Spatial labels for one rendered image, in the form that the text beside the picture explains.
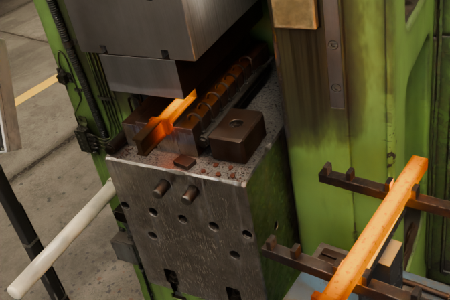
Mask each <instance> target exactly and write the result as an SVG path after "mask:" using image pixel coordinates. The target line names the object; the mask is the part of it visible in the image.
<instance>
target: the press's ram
mask: <svg viewBox="0 0 450 300"><path fill-rule="evenodd" d="M257 1H258V0H64V3H65V5H66V9H67V11H68V15H69V17H70V21H71V22H72V26H73V28H74V32H75V34H76V38H77V40H78V43H79V46H80V49H81V51H82V52H92V53H100V54H103V53H105V52H106V51H108V54H115V55H124V56H139V57H147V58H163V59H164V58H165V57H166V56H167V55H168V54H169V58H170V59H171V60H186V61H196V60H197V59H198V58H199V57H200V56H201V55H202V54H203V53H204V52H205V51H206V50H207V49H208V48H209V47H210V46H211V45H212V44H214V43H215V42H216V41H217V40H218V39H219V38H220V37H221V36H222V35H223V34H224V33H225V32H226V31H227V30H228V29H229V28H230V27H231V26H232V25H233V24H234V23H235V22H236V21H237V20H238V19H239V18H240V17H241V16H242V15H243V14H244V13H245V12H246V11H247V10H248V9H249V8H250V7H251V6H252V5H254V4H255V3H256V2H257Z"/></svg>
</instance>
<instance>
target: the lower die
mask: <svg viewBox="0 0 450 300"><path fill-rule="evenodd" d="M243 55H247V56H250V57H251V58H252V61H253V64H254V70H256V69H257V68H258V67H259V66H260V65H264V64H265V63H266V62H267V61H268V60H269V49H268V44H267V43H262V42H251V40H250V41H249V42H248V43H247V44H246V45H245V46H244V47H243V48H242V49H241V50H240V52H239V53H238V54H237V55H236V56H235V57H234V58H233V59H232V61H231V62H230V63H229V64H228V65H227V66H226V67H225V68H224V69H223V71H221V73H219V75H217V77H215V79H214V80H213V81H212V82H211V83H210V84H209V85H208V86H207V87H206V89H205V90H204V91H203V92H202V93H201V94H200V95H199V96H198V97H193V98H192V99H191V100H190V101H189V102H188V103H187V104H186V105H185V106H184V107H183V108H182V109H181V111H180V112H179V113H178V114H177V115H176V116H175V117H174V118H173V119H172V120H171V122H170V125H171V129H172V132H171V133H170V135H168V134H166V137H165V138H164V139H163V140H162V141H161V142H160V143H159V144H158V148H154V149H156V150H160V151H167V152H172V153H179V154H183V155H190V156H194V157H199V156H200V155H201V154H202V152H203V151H204V149H205V148H206V147H207V146H206V147H204V148H203V147H200V146H199V145H198V141H199V140H198V139H199V137H200V135H201V134H202V132H201V130H202V128H201V124H200V120H199V118H198V117H196V116H194V115H192V116H191V117H190V120H188V114H190V113H197V114H199V115H200V116H201V118H202V120H203V124H204V128H205V129H207V128H208V126H209V125H210V123H211V120H210V119H211V116H210V111H209V108H208V107H207V106H206V105H203V104H201V105H200V109H197V105H198V103H199V102H206V103H208V104H209V105H210V106H211V108H212V112H213V115H214V118H216V117H217V116H218V114H219V112H220V105H219V101H218V97H217V96H216V95H214V94H211V95H209V99H207V98H206V95H207V93H209V92H216V93H217V94H218V95H219V96H220V98H221V101H222V107H223V108H224V107H225V106H226V105H227V104H228V92H227V89H226V87H225V86H224V85H221V84H219V85H218V89H215V85H216V83H218V82H224V83H226V84H227V85H228V86H229V89H230V95H231V97H233V96H234V95H235V94H236V81H235V79H234V77H233V76H231V75H227V77H226V80H224V75H225V73H228V72H230V73H233V74H234V75H236V77H237V79H238V85H239V88H241V87H242V86H243V84H244V73H243V70H242V68H241V67H239V66H235V67H234V71H232V66H233V65H234V64H241V65H242V66H244V68H245V70H246V77H247V79H249V78H250V76H251V74H252V72H251V71H252V68H251V63H250V60H249V59H248V58H243V59H242V62H240V61H239V60H240V57H241V56H243ZM175 99H176V98H166V97H160V96H149V97H147V98H146V99H145V100H144V101H143V102H142V103H141V105H142V106H140V107H139V106H138V107H137V108H136V109H135V110H134V111H133V112H132V113H131V114H130V115H129V116H128V117H127V118H126V119H125V120H124V121H123V122H122V123H121V124H122V126H123V131H124V133H125V137H126V139H127V143H128V145H133V146H136V143H135V141H133V140H132V138H133V137H134V136H135V135H136V134H137V133H138V132H139V131H140V130H141V129H142V128H143V127H144V126H145V125H146V124H147V123H148V122H149V119H150V118H151V117H158V116H159V115H160V114H161V113H162V112H163V111H164V110H165V109H166V108H167V107H168V106H169V105H170V104H171V103H172V102H173V101H174V100H175Z"/></svg>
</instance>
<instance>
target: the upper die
mask: <svg viewBox="0 0 450 300"><path fill-rule="evenodd" d="M262 18H263V8H262V3H261V0H258V1H257V2H256V3H255V4H254V5H252V6H251V7H250V8H249V9H248V10H247V11H246V12H245V13H244V14H243V15H242V16H241V17H240V18H239V19H238V20H237V21H236V22H235V23H234V24H233V25H232V26H231V27H230V28H229V29H228V30H227V31H226V32H225V33H224V34H223V35H222V36H221V37H220V38H219V39H218V40H217V41H216V42H215V43H214V44H212V45H211V46H210V47H209V48H208V49H207V50H206V51H205V52H204V53H203V54H202V55H201V56H200V57H199V58H198V59H197V60H196V61H186V60H171V59H170V58H169V54H168V55H167V56H166V57H165V58H164V59H163V58H147V57H139V56H124V55H115V54H108V51H106V52H105V53H103V54H99V56H100V60H101V62H102V66H103V68H104V72H105V74H106V78H107V81H108V85H109V87H110V90H111V91H117V92H128V93H133V94H144V95H149V96H160V97H166V98H176V99H182V100H185V99H186V98H187V96H188V95H189V94H190V93H191V92H192V91H193V90H194V89H195V88H196V87H197V86H198V85H199V84H200V82H201V81H202V80H203V79H204V78H205V77H206V76H207V75H208V74H209V73H210V72H211V71H212V70H213V69H214V68H215V67H216V66H217V65H218V64H219V63H220V62H221V61H222V60H223V59H224V58H225V57H226V55H227V54H228V53H229V52H230V51H231V50H232V49H233V48H234V47H235V46H236V45H237V44H238V43H239V42H240V40H241V39H242V38H243V37H244V36H245V35H246V34H247V33H248V32H249V31H250V30H251V29H252V28H253V27H254V26H255V25H256V24H257V23H258V22H259V21H260V20H261V19H262Z"/></svg>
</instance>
